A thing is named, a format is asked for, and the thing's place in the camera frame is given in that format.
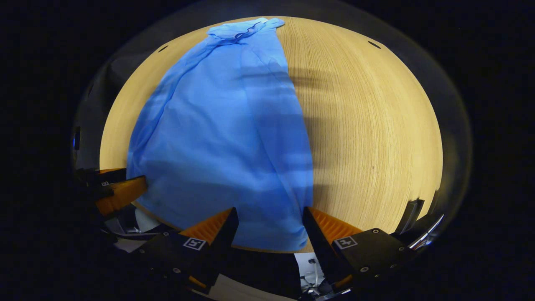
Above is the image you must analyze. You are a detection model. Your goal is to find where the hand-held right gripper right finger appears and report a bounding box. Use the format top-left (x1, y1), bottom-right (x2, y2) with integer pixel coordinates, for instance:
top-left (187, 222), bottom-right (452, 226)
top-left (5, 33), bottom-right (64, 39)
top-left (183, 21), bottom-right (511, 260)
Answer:
top-left (302, 207), bottom-right (413, 292)

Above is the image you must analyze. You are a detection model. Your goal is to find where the light blue T-shirt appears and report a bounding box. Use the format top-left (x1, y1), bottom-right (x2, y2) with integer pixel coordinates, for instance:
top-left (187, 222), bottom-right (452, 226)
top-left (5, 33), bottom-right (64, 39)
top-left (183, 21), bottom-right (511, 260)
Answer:
top-left (126, 17), bottom-right (314, 252)

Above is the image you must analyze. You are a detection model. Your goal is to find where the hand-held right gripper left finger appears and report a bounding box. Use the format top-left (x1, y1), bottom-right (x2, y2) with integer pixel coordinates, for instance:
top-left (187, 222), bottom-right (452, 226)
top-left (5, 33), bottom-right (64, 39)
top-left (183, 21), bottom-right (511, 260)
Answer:
top-left (134, 208), bottom-right (239, 293)

